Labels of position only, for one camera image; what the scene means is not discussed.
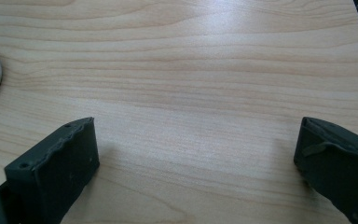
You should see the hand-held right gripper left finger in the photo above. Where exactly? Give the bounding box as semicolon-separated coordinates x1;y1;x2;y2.
4;117;101;224

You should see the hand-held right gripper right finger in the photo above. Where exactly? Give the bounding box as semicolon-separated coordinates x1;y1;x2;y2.
293;117;358;224

